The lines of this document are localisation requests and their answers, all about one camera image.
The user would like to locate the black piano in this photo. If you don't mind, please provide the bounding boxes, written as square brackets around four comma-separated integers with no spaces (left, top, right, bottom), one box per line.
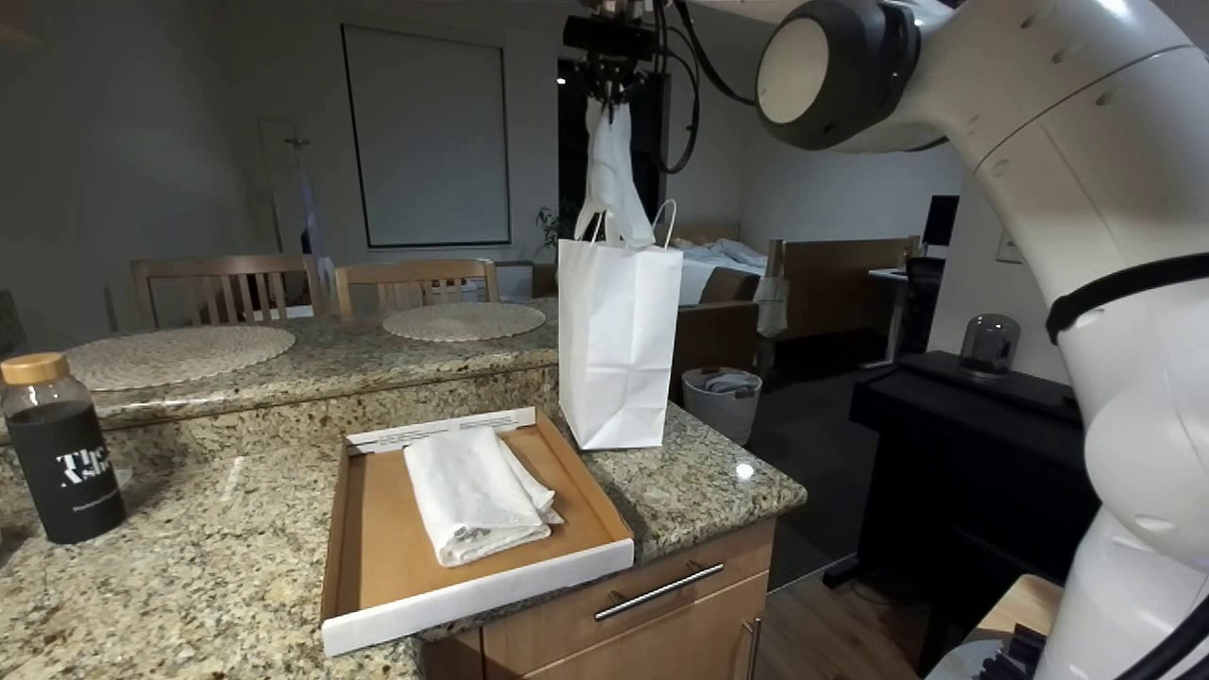
[847,352,1105,636]

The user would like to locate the shallow cardboard tray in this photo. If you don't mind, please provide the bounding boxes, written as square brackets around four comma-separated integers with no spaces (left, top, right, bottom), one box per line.
[316,405,637,661]

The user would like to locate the wooden lower cabinet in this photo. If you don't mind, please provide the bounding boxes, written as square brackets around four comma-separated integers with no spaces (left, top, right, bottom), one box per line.
[419,518,780,680]

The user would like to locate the white paper bag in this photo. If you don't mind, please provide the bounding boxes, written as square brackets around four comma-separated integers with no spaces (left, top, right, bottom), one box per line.
[554,201,687,454]

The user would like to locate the metal drawer handle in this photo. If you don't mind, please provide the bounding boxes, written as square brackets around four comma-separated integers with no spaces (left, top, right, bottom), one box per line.
[590,561,730,629]

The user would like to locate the black jar with wooden lid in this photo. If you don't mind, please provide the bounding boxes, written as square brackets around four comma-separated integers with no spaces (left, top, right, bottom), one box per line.
[0,352,127,547]

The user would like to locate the white trash bin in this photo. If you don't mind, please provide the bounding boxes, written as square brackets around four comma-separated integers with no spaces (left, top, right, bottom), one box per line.
[680,363,766,450]

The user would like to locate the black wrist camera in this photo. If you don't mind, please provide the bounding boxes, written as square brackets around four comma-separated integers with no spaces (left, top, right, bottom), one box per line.
[560,13,661,66]

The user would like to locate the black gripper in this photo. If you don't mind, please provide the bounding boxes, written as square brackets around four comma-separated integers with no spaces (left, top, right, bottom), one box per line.
[583,53,649,125]

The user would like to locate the white wall board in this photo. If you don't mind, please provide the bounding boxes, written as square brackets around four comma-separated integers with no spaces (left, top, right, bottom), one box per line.
[335,19,517,253]

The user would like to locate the black speaker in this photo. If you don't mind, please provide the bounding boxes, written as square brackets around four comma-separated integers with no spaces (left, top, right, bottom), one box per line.
[923,193,964,251]

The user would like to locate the wooden stool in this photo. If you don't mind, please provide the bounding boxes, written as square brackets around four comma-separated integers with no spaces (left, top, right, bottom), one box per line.
[976,570,1069,638]

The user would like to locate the white cloth pile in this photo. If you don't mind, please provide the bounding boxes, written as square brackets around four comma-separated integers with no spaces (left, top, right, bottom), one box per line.
[676,237,769,309]

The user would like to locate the dark doorway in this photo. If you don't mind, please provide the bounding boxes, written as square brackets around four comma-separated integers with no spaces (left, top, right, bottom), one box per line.
[554,57,672,243]

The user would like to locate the round woven placemat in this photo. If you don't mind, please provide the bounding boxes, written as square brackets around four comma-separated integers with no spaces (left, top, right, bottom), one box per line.
[61,323,298,395]
[376,299,552,349]

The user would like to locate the wooden dining chair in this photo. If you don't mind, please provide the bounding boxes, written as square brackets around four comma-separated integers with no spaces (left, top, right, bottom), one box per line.
[328,253,501,323]
[127,251,324,332]

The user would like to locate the metal kettle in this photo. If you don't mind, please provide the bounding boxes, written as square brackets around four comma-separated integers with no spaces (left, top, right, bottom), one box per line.
[960,309,1025,373]

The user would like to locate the white towel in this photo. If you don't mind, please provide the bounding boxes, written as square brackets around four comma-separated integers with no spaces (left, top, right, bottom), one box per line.
[401,422,567,570]
[575,96,656,251]

